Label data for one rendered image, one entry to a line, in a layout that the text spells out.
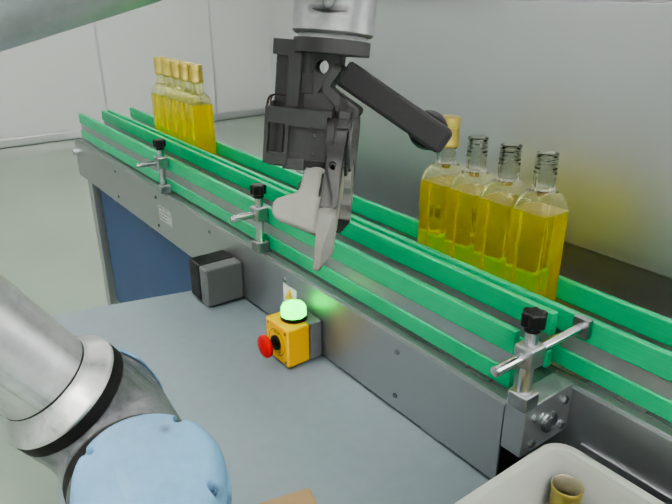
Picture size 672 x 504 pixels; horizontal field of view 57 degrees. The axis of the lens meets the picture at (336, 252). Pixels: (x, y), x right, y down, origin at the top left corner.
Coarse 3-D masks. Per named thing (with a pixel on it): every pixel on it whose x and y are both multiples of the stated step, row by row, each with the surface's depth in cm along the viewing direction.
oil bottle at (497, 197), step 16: (496, 192) 85; (512, 192) 84; (480, 208) 87; (496, 208) 85; (480, 224) 88; (496, 224) 86; (480, 240) 89; (496, 240) 87; (480, 256) 90; (496, 256) 87; (496, 272) 88
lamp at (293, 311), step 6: (288, 300) 104; (294, 300) 104; (300, 300) 105; (282, 306) 103; (288, 306) 103; (294, 306) 103; (300, 306) 103; (282, 312) 103; (288, 312) 102; (294, 312) 102; (300, 312) 103; (306, 312) 104; (282, 318) 103; (288, 318) 103; (294, 318) 103; (300, 318) 103; (306, 318) 104
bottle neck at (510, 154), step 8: (504, 144) 85; (512, 144) 85; (520, 144) 84; (504, 152) 84; (512, 152) 83; (520, 152) 83; (504, 160) 84; (512, 160) 84; (520, 160) 84; (504, 168) 84; (512, 168) 84; (504, 176) 85; (512, 176) 84
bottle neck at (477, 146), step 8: (472, 136) 89; (480, 136) 89; (472, 144) 88; (480, 144) 87; (472, 152) 88; (480, 152) 88; (472, 160) 88; (480, 160) 88; (472, 168) 89; (480, 168) 89
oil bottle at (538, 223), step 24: (528, 192) 81; (552, 192) 81; (528, 216) 81; (552, 216) 80; (528, 240) 82; (552, 240) 82; (528, 264) 83; (552, 264) 84; (528, 288) 84; (552, 288) 86
